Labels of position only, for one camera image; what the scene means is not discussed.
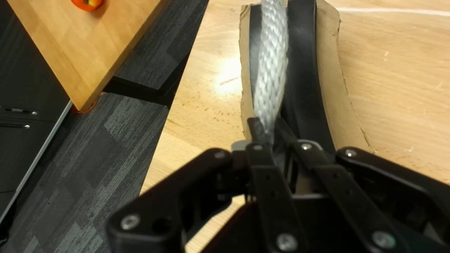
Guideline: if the orange toy fruit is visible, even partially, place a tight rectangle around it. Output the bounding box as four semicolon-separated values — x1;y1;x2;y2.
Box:
69;0;107;13

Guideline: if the white braided rope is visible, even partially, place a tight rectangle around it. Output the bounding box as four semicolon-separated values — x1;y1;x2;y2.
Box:
252;0;291;138

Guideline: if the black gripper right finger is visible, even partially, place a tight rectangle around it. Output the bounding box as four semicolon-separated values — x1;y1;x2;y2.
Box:
276;118;450;253

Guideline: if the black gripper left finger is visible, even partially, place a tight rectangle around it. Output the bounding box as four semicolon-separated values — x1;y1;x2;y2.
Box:
106;117;301;253

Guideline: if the dark drawer cabinet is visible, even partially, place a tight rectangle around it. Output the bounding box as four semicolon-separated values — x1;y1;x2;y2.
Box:
0;79;72;223

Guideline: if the wooden desk with orange fruit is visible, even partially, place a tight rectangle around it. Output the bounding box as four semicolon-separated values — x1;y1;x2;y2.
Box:
6;0;163;114

